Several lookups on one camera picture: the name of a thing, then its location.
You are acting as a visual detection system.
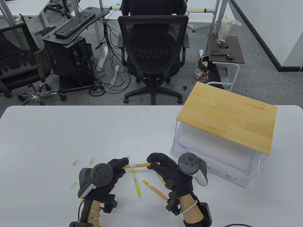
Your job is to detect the person's left hand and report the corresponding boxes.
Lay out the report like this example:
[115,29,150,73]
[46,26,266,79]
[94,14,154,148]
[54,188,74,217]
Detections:
[85,157,129,202]

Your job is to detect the person's right hand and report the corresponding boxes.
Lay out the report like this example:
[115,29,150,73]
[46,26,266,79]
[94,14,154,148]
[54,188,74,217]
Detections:
[146,153,195,197]

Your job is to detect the orange double-ended highlighter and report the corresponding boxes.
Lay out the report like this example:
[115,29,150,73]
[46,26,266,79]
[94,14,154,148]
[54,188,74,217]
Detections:
[142,179,169,201]
[124,162,161,169]

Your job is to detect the purple double-ended highlighter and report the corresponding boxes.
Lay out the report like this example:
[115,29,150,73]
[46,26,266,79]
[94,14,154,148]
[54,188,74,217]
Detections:
[206,165,238,182]
[178,143,200,157]

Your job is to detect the person's right forearm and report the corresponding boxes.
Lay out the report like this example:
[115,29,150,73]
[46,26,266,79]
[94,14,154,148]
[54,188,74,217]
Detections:
[179,193,205,222]

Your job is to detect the person's left forearm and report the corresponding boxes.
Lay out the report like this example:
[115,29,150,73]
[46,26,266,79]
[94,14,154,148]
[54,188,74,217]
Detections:
[88,201,102,227]

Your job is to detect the black left hand controller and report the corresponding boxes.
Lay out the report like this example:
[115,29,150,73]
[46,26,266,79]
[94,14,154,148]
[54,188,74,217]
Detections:
[78,163,114,198]

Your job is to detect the black hand controller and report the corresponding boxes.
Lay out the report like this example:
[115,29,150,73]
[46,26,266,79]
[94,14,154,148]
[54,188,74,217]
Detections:
[78,163,114,198]
[178,153,209,187]

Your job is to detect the black right hand controller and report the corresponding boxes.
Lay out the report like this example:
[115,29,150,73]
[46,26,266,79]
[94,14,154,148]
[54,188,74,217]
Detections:
[178,153,209,187]

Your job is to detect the pale green bangle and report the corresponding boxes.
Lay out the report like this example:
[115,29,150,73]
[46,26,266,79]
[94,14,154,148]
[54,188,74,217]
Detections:
[182,200,198,214]

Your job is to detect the black right wrist module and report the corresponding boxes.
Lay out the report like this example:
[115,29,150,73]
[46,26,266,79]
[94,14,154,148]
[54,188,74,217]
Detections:
[183,202,212,227]

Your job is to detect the black wrist module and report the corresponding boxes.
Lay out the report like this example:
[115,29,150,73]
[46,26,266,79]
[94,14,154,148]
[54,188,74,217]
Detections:
[69,221,101,227]
[183,202,212,227]

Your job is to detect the black left wrist module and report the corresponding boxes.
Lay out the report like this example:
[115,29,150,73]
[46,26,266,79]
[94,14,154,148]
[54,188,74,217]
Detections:
[69,221,101,227]

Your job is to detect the wooden basket lid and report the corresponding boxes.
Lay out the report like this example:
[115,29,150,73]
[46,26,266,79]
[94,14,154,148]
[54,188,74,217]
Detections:
[177,82,277,155]

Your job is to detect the white power strip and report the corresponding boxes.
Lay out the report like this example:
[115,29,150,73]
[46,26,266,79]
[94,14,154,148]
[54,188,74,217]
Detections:
[111,65,120,87]

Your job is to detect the dark floor bag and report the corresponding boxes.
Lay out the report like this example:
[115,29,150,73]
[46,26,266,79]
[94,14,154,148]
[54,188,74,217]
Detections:
[194,54,226,90]

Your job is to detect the black computer tower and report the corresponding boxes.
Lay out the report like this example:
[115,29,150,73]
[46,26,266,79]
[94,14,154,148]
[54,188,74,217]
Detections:
[44,37,96,93]

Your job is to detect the white desk leg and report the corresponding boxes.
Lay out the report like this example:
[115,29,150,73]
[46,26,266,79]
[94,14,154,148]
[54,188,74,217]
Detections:
[95,0,113,72]

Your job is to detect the black mesh office chair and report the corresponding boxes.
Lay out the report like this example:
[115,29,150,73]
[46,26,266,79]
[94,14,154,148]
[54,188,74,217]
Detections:
[118,15,190,105]
[0,22,68,106]

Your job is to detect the brown side table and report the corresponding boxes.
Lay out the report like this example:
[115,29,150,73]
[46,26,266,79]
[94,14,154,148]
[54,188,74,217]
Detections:
[205,34,245,92]

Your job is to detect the clear tumbler bottle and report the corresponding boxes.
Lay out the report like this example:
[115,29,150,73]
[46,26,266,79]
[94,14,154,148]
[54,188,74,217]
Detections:
[217,14,243,44]

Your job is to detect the black keyboard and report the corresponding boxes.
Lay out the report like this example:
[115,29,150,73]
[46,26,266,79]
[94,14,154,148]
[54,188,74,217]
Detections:
[53,11,96,39]

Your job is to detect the black curved desk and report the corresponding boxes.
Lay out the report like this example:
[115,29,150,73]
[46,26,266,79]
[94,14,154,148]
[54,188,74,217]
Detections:
[35,6,111,46]

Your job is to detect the white desk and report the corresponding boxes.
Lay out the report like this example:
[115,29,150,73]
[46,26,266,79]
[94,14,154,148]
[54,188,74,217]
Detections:
[0,0,52,19]

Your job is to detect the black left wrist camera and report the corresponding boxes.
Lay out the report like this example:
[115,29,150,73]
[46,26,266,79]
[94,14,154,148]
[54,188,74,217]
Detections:
[99,194,118,214]

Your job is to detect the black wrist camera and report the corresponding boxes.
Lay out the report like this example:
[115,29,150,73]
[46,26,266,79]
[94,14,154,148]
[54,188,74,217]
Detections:
[99,194,118,214]
[165,192,182,216]

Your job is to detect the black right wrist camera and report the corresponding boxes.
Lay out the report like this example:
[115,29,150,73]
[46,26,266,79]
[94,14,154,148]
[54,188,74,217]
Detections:
[165,192,182,216]

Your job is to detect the white wire basket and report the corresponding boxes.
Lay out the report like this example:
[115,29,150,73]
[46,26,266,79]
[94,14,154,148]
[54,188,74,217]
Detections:
[169,120,263,188]

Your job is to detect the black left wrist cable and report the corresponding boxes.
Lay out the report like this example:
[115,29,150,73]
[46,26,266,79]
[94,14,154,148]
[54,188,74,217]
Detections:
[77,201,87,223]

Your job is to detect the tangle of black cables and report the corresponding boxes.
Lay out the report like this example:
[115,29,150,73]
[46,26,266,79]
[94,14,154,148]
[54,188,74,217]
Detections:
[88,18,133,97]

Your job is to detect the grey metal post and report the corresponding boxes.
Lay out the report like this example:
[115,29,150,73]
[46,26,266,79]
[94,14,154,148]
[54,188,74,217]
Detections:
[208,0,221,36]

